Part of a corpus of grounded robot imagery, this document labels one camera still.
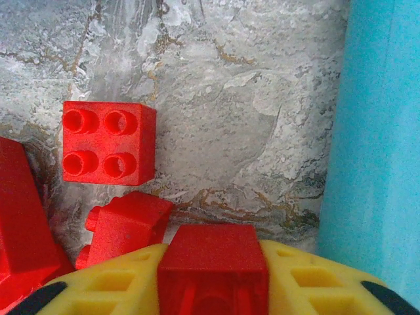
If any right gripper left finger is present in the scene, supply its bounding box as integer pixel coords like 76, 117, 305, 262
11, 242, 169, 315

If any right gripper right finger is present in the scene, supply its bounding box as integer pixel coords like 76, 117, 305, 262
261, 240, 420, 315

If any long red lego brick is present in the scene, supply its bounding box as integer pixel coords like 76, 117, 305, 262
0, 136, 75, 311

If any red square lego brick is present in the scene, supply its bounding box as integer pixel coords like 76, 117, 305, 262
62, 100, 158, 186

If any teal block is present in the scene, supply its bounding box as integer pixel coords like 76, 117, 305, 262
315, 0, 420, 286

